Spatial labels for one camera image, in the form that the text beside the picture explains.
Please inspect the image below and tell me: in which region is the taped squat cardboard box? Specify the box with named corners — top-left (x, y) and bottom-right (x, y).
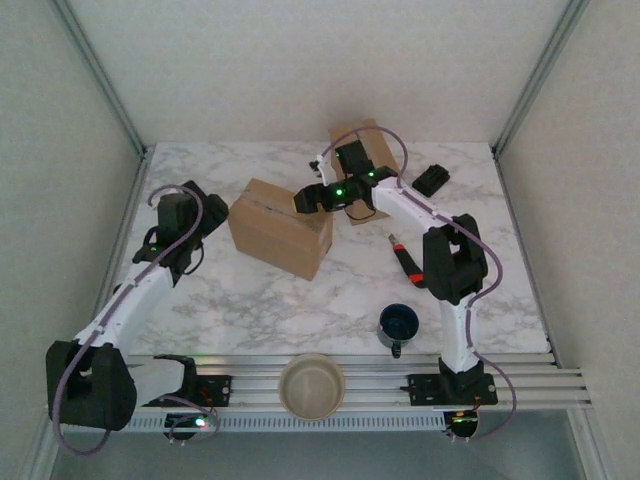
top-left (227, 178), bottom-right (335, 281)

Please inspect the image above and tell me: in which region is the tall cardboard box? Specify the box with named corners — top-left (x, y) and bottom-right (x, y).
top-left (328, 118), bottom-right (401, 227)

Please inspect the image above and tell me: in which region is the orange black utility knife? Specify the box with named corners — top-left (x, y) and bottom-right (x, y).
top-left (388, 232), bottom-right (427, 290)

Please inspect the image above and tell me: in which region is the black plastic holder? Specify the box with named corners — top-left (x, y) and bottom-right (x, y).
top-left (411, 163), bottom-right (452, 198)

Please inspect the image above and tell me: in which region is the dark blue mug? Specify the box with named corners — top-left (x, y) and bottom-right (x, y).
top-left (377, 302), bottom-right (422, 360)

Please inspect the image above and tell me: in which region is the round black controller board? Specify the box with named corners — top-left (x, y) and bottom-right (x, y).
top-left (163, 412), bottom-right (221, 445)
top-left (443, 409), bottom-right (482, 445)

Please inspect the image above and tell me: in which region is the beige bowl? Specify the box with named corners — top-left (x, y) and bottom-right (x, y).
top-left (277, 352), bottom-right (347, 423)

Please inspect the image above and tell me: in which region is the grey table side rail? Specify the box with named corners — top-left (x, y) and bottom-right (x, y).
top-left (492, 149), bottom-right (559, 354)
top-left (92, 147), bottom-right (154, 326)

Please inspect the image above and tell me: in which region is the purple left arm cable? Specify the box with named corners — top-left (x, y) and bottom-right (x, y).
top-left (48, 183), bottom-right (221, 456)

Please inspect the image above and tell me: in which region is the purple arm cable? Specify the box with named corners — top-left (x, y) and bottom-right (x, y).
top-left (48, 183), bottom-right (221, 456)
top-left (309, 127), bottom-right (519, 442)

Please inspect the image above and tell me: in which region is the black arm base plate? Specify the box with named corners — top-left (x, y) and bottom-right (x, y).
top-left (408, 373), bottom-right (497, 407)
top-left (192, 374), bottom-right (234, 407)

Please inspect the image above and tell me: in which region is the aluminium frame post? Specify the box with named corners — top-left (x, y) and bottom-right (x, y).
top-left (490, 0), bottom-right (591, 159)
top-left (47, 0), bottom-right (149, 159)

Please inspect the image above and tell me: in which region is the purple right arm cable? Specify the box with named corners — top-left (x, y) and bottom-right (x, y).
top-left (309, 127), bottom-right (519, 442)

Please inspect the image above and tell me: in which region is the white slotted cable duct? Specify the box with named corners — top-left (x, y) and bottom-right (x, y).
top-left (63, 412), bottom-right (447, 434)

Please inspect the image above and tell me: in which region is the aluminium mounting rail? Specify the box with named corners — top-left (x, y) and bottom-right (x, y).
top-left (127, 352), bottom-right (592, 409)

